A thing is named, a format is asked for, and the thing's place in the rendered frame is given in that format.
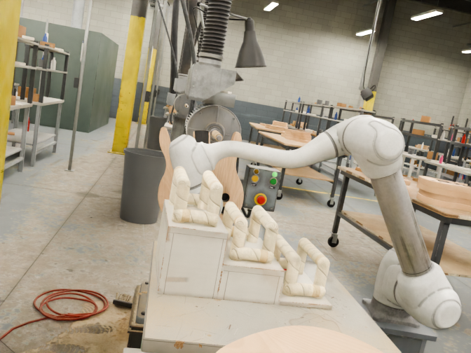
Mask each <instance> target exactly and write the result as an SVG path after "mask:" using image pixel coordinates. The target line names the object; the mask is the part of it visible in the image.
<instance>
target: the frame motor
mask: <svg viewBox="0 0 471 353"><path fill-rule="evenodd" d="M192 112H193V113H191V115H189V116H190V117H188V116H187V117H188V119H189V120H187V117H186V120H185V126H186V135H189V136H191V137H193V132H194V131H195V130H207V131H208V132H209V133H210V131H211V130H212V129H214V128H216V129H218V130H219V131H220V134H221V135H222V136H223V139H222V140H221V141H230V140H231V138H232V136H233V133H234V132H239V133H240V135H241V128H240V123H239V121H238V119H237V117H236V116H235V114H234V113H233V112H232V111H230V110H229V109H227V108H225V107H223V106H220V105H215V104H208V103H203V104H199V105H198V106H195V107H194V109H193V111H192ZM185 126H184V127H185ZM216 142H219V141H217V140H216V139H213V138H212V137H211V136H210V143H211V144H213V143H216Z"/></svg>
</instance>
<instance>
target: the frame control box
mask: <svg viewBox="0 0 471 353"><path fill-rule="evenodd" d="M256 168H257V169H259V173H258V174H254V172H253V171H254V169H256ZM274 171H276V172H277V173H278V175H277V177H272V172H274ZM281 174H282V172H281V171H279V170H278V169H274V168H270V167H261V166H256V165H246V170H245V177H244V181H243V193H244V197H243V205H242V207H241V210H242V212H243V214H244V216H245V217H246V218H249V217H250V214H251V211H252V209H253V207H254V206H256V205H259V206H261V207H262V208H263V209H264V210H265V211H268V212H274V210H275V204H276V200H277V196H278V189H279V185H280V178H281ZM253 176H258V181H256V182H254V181H253V180H252V177H253ZM271 179H276V181H277V182H276V184H274V185H273V184H271ZM259 196H264V197H265V199H266V201H265V203H263V204H262V205H260V204H259V203H258V202H257V198H258V197H259ZM244 208H247V210H248V212H247V213H246V211H245V209H244Z"/></svg>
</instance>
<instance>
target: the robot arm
mask: <svg viewBox="0 0 471 353"><path fill-rule="evenodd" d="M403 152H404V137H403V135H402V133H401V132H400V131H399V129H398V128H397V127H396V126H394V125H393V124H392V123H389V122H388V121H386V120H381V119H378V118H375V117H373V116H371V115H360V116H355V117H352V118H349V119H347V120H345V121H342V122H340V123H338V124H336V125H334V126H332V127H331V128H329V129H328V130H326V131H324V132H323V133H321V134H319V135H318V136H317V137H316V138H314V139H313V140H312V141H310V142H308V143H307V144H306V145H304V146H302V147H301V148H298V149H296V150H292V151H284V150H279V149H275V148H269V147H265V146H259V145H255V144H249V143H245V142H241V141H220V142H216V143H213V144H205V143H203V142H200V143H198V142H196V140H195V139H194V138H193V137H191V136H189V135H185V134H183V135H181V136H180V137H178V138H176V139H175V140H173V141H172V142H171V143H170V147H169V154H170V161H171V163H172V168H173V170H174V169H175V168H176V167H178V166H181V167H183V168H184V169H185V171H186V174H187V176H188V178H189V181H190V183H191V185H190V190H189V193H195V194H200V187H201V184H202V179H203V173H204V172H205V171H208V170H210V171H212V170H214V169H215V166H216V164H217V163H218V162H219V161H220V160H221V159H223V158H227V157H237V158H243V159H246V160H251V161H255V162H260V163H263V164H266V165H272V166H275V167H281V168H289V169H291V168H300V167H305V166H309V165H312V164H315V163H318V162H322V161H326V160H331V159H334V158H337V157H339V156H342V155H345V154H346V155H351V156H352V157H354V159H355V161H356V162H357V164H358V165H359V167H360V169H361V170H362V173H363V174H364V175H365V176H366V177H368V178H370V181H371V184H372V186H373V189H374V192H375V195H376V198H377V200H378V204H379V207H380V209H381V212H382V215H383V218H384V221H385V224H386V226H387V229H388V232H389V235H390V239H391V240H392V244H393V246H394V247H393V248H392V249H390V250H389V251H388V252H387V253H386V254H385V256H384V257H383V259H382V261H381V264H380V265H379V269H378V273H377V276H376V281H375V286H374V294H373V297H372V299H367V298H363V299H362V303H363V304H365V305H366V307H367V309H368V311H369V312H370V313H371V315H372V319H373V320H374V321H378V322H387V323H391V324H399V325H404V326H410V327H414V328H420V323H421V324H422V325H424V326H427V327H430V328H435V329H443V328H448V327H451V326H453V325H454V324H455V323H456V322H457V321H458V320H459V318H460V315H461V312H462V307H461V303H460V299H459V297H458V294H457V293H456V292H455V291H454V290H453V288H452V286H451V285H450V283H449V281H448V279H447V278H446V276H445V274H444V272H443V270H442V269H441V267H440V266H439V265H438V264H436V263H434V262H432V261H431V260H430V257H429V254H428V250H427V248H426V245H425V242H424V239H423V236H422V233H421V229H420V227H419V224H418V220H417V218H416V214H415V211H414V208H413V205H412V203H411V199H410V197H409V193H408V190H407V187H406V184H405V182H404V178H403V176H402V172H401V167H402V163H403V159H402V154H403ZM419 322H420V323H419Z"/></svg>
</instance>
